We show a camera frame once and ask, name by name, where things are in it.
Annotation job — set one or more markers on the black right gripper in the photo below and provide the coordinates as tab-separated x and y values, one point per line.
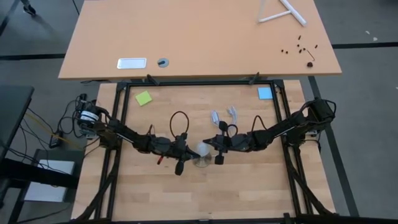
228	143

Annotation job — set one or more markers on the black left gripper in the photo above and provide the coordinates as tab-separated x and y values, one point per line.
178	152

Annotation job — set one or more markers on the frosted white lightbulb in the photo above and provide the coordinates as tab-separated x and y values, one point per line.
203	150

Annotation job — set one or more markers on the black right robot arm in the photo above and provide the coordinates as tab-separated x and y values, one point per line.
280	132

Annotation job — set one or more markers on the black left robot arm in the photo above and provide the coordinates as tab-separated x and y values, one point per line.
124	132

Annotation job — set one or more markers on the small red connector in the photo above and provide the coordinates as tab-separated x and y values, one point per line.
160	160

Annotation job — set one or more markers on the blue sticky note pad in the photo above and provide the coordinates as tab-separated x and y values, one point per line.
265	93

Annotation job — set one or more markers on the green sticky note pad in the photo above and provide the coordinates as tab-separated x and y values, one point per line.
143	98

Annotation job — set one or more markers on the grey round desk grommet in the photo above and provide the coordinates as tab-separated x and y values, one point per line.
166	64

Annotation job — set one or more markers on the orange-brown desk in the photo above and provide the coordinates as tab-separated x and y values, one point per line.
199	37

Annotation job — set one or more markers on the silver rectangular desk plate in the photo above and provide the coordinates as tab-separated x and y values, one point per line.
132	63

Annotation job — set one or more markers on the black power adapter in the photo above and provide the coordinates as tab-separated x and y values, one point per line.
82	99

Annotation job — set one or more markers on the thin dark hex key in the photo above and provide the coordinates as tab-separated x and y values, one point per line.
311	55

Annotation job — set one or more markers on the black power brick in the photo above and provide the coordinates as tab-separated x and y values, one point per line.
56	141

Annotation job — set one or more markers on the thin white strip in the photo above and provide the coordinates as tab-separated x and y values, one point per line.
260	14

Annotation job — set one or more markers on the short white bar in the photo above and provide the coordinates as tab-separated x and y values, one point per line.
275	16

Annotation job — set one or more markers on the white box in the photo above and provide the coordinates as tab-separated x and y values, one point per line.
46	193

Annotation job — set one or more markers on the long white bar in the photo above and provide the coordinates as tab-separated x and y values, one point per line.
295	14

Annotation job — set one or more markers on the black metal beam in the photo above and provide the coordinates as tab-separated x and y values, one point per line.
31	174

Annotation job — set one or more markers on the black side table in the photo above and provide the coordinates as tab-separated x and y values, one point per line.
12	109

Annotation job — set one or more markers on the black chair caster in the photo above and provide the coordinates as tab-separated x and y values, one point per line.
28	9

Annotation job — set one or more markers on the black aluminium frame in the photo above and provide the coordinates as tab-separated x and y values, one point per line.
199	83

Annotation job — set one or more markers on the black frame clamp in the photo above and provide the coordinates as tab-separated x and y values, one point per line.
254	78
152	79

